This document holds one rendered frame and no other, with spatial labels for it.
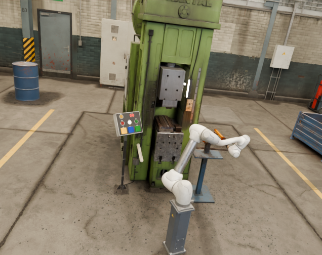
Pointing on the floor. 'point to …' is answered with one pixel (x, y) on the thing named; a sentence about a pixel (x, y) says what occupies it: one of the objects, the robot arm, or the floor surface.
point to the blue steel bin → (314, 132)
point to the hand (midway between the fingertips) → (224, 139)
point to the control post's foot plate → (121, 189)
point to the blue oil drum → (26, 81)
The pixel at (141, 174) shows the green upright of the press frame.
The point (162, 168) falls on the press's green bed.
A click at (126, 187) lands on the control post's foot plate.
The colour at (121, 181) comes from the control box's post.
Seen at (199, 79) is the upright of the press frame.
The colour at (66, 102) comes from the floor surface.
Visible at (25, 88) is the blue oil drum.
